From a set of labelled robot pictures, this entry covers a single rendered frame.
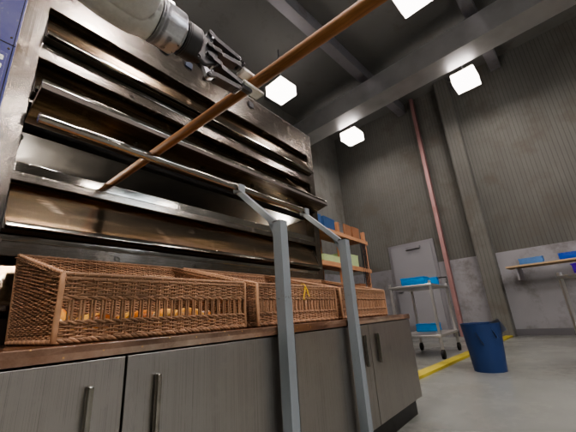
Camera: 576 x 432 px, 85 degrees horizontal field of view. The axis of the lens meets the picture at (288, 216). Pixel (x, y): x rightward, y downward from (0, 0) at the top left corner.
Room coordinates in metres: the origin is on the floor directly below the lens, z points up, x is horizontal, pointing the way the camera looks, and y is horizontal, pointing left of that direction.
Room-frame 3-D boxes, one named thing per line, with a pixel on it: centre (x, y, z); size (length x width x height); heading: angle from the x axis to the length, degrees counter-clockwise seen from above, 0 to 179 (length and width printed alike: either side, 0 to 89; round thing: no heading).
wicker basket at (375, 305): (1.97, -0.22, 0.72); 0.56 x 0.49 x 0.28; 142
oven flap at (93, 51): (1.66, 0.37, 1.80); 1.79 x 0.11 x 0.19; 142
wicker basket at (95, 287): (1.04, 0.52, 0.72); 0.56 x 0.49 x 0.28; 142
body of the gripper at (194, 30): (0.54, 0.17, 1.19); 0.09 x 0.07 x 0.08; 140
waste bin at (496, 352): (3.34, -1.85, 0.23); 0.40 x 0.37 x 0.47; 51
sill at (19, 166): (1.67, 0.39, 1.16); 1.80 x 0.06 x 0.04; 142
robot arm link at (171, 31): (0.49, 0.22, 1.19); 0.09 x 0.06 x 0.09; 50
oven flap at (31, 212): (1.66, 0.37, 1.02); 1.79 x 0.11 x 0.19; 142
